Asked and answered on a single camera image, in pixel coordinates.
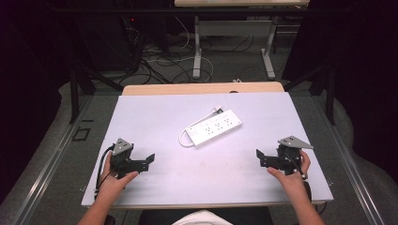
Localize white power strip cable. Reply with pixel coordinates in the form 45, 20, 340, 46
178, 105, 223, 148

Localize black computer tower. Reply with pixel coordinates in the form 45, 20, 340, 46
73, 14, 143, 73

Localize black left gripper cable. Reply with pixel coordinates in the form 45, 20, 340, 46
94, 143, 116, 200

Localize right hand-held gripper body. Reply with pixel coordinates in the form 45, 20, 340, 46
276, 135, 314, 176

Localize black floor socket frame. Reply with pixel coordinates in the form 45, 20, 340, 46
71, 127, 92, 143

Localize black metal stand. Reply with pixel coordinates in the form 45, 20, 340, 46
283, 61, 336, 127
69, 61, 124, 126

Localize white desk with metal legs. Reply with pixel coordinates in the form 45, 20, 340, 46
174, 0, 312, 81

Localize person's dark pants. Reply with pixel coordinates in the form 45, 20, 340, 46
138, 205, 274, 225

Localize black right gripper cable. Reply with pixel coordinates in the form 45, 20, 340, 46
283, 151, 313, 203

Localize white floor cable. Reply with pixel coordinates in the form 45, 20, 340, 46
145, 15, 215, 83

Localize black floor cables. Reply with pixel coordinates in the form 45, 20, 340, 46
118, 18, 255, 86

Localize white power strip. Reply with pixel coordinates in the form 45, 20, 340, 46
184, 109, 243, 147

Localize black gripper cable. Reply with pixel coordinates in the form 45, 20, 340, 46
283, 151, 313, 203
94, 143, 116, 200

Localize person's left hand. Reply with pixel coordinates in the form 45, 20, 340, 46
99, 152, 140, 202

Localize person's right hand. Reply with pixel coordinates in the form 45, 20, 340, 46
266, 150, 312, 202

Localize person's white shirt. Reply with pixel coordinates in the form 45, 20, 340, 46
171, 209, 233, 225

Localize aluminium floor rail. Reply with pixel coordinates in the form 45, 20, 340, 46
12, 93, 95, 225
313, 93, 388, 225

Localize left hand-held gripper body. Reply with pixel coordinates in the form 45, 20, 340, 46
110, 138, 136, 180

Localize white board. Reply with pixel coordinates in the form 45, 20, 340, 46
81, 91, 334, 208

